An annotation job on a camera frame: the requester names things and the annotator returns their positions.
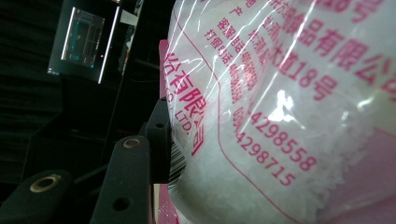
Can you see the dark monitor screen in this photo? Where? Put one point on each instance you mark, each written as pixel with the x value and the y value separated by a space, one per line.
pixel 82 40

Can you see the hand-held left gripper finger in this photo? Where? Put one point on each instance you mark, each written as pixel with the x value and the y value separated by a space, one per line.
pixel 130 174

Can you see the small red white green carton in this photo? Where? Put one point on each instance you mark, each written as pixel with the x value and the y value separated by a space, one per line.
pixel 280 124

